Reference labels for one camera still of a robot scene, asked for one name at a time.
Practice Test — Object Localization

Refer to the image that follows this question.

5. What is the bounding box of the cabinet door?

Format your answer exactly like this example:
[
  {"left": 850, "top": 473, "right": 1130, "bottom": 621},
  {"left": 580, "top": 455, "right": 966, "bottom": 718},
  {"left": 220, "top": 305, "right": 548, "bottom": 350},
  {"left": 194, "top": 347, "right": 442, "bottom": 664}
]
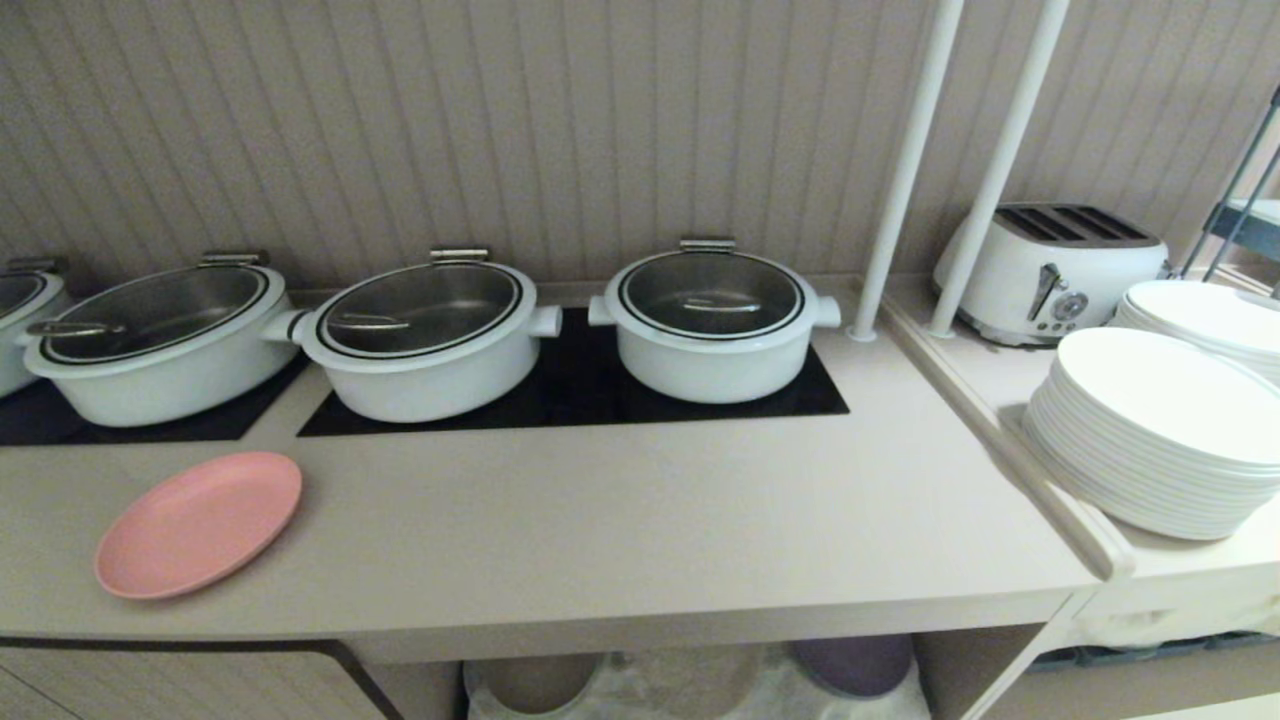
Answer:
[{"left": 0, "top": 640, "right": 405, "bottom": 720}]

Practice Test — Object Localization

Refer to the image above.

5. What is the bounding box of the white toaster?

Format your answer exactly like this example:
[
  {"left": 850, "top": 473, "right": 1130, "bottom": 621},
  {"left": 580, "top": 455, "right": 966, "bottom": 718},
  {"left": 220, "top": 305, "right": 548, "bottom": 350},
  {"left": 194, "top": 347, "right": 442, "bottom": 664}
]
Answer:
[{"left": 933, "top": 204, "right": 1171, "bottom": 348}]

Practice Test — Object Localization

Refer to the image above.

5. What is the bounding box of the white pot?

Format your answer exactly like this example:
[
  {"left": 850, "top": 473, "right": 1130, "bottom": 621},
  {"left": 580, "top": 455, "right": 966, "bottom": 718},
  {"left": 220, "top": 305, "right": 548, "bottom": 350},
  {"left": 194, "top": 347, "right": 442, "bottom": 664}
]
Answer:
[
  {"left": 0, "top": 257, "right": 70, "bottom": 399},
  {"left": 587, "top": 237, "right": 843, "bottom": 405},
  {"left": 15, "top": 250, "right": 310, "bottom": 428},
  {"left": 287, "top": 249, "right": 564, "bottom": 424}
]

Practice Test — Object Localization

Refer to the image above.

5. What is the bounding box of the white pole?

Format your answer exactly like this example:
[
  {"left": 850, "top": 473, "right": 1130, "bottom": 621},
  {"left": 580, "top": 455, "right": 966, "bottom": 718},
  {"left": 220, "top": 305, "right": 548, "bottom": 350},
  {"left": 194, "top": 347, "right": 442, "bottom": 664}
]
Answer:
[
  {"left": 927, "top": 0, "right": 1071, "bottom": 338},
  {"left": 849, "top": 0, "right": 966, "bottom": 343}
]

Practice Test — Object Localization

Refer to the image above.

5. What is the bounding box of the pink plate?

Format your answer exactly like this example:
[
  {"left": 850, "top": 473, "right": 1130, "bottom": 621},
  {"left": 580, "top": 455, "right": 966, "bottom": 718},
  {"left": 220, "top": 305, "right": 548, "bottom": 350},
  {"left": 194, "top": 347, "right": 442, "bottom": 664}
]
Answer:
[{"left": 94, "top": 451, "right": 304, "bottom": 601}]

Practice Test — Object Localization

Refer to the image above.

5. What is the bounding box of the dark metal rack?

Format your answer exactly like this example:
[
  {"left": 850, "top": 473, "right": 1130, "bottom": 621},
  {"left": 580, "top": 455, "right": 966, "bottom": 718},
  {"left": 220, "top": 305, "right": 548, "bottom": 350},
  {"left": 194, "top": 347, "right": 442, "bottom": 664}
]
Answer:
[{"left": 1180, "top": 85, "right": 1280, "bottom": 298}]

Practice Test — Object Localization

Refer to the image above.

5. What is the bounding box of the purple plate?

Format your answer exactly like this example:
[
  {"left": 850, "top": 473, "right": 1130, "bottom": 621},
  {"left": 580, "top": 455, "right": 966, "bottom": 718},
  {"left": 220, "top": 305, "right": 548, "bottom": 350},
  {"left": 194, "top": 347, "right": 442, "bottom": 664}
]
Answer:
[{"left": 793, "top": 634, "right": 914, "bottom": 699}]

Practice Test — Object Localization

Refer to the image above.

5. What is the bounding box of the glass pot lid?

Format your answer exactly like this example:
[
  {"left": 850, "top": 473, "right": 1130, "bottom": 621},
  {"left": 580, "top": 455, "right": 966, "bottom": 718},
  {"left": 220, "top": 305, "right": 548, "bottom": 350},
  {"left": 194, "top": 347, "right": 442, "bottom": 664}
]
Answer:
[
  {"left": 26, "top": 250, "right": 271, "bottom": 365},
  {"left": 617, "top": 237, "right": 807, "bottom": 341},
  {"left": 316, "top": 248, "right": 523, "bottom": 359},
  {"left": 0, "top": 257, "right": 69, "bottom": 320}
]

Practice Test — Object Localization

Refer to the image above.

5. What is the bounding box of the brown plate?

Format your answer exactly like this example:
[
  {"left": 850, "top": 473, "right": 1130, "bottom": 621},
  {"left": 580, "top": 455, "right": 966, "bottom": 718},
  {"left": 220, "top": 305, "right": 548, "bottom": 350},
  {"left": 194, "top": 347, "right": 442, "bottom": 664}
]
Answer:
[{"left": 478, "top": 653, "right": 607, "bottom": 716}]

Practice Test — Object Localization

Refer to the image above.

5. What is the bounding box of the stack of white plates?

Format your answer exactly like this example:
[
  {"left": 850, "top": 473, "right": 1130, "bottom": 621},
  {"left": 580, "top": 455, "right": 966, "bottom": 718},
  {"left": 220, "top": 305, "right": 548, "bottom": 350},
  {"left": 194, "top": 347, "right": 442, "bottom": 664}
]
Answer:
[
  {"left": 1022, "top": 327, "right": 1280, "bottom": 542},
  {"left": 1109, "top": 279, "right": 1280, "bottom": 387}
]

